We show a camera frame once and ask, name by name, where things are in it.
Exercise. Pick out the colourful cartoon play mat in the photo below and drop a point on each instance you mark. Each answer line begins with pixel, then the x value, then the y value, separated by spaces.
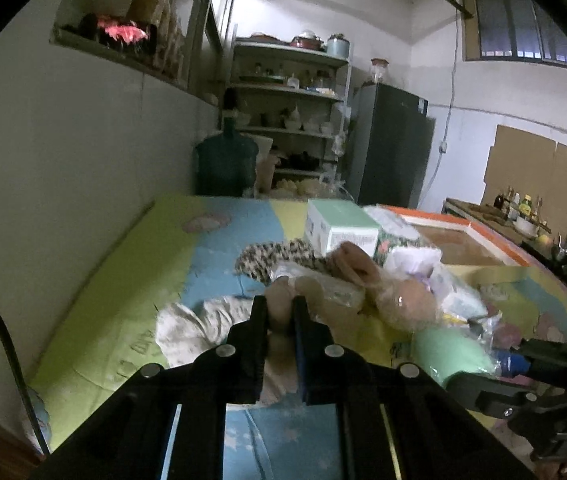
pixel 181 256

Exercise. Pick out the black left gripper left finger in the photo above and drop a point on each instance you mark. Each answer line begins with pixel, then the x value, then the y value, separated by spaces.
pixel 246 365

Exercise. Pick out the jars on window ledge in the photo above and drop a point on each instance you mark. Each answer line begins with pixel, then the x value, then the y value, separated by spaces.
pixel 163 46

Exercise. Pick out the leopard print cloth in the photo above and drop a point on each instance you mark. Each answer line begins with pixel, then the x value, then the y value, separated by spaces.
pixel 257 260

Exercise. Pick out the floral tissue pack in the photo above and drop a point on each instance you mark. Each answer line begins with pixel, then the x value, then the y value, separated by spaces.
pixel 400 247

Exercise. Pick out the white patterned cloth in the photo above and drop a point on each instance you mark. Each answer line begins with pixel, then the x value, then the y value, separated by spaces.
pixel 182 335

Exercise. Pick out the dark refrigerator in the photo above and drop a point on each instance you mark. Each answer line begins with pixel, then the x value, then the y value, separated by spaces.
pixel 388 147

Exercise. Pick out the metal storage shelf rack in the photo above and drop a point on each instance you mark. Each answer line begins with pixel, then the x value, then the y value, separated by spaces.
pixel 296 95

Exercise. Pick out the dark green water jug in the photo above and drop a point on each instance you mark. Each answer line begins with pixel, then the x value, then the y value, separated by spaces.
pixel 226 162

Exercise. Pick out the cardboard sheets on wall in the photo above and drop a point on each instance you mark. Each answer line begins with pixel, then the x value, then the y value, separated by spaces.
pixel 533 165

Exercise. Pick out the glass jar on fridge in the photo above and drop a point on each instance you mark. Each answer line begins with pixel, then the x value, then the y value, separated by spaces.
pixel 378 70

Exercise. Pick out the mint green soft toy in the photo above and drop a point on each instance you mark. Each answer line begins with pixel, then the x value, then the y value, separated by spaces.
pixel 445 351

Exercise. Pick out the barred window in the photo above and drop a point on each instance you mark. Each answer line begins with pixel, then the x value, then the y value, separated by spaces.
pixel 512 30

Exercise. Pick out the glowing screen on ledge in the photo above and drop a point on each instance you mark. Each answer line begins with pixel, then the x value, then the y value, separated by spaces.
pixel 120 34

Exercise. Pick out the pink plush toy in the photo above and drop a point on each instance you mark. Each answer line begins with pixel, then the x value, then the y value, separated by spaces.
pixel 402 302

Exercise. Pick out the light blue pot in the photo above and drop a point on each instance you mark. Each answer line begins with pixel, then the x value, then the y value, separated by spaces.
pixel 337 46

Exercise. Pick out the orange rimmed cardboard box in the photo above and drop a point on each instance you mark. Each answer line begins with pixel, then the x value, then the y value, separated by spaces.
pixel 465 242

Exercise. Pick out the kitchen counter with bottles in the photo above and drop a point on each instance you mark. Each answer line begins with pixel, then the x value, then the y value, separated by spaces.
pixel 548 249

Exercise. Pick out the green white carton box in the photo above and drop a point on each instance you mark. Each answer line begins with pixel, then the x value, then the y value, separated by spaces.
pixel 329 223

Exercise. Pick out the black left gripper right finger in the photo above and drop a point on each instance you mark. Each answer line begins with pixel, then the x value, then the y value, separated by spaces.
pixel 316 370

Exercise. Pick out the plastic bag of produce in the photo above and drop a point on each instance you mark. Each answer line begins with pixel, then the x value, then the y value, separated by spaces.
pixel 307 189

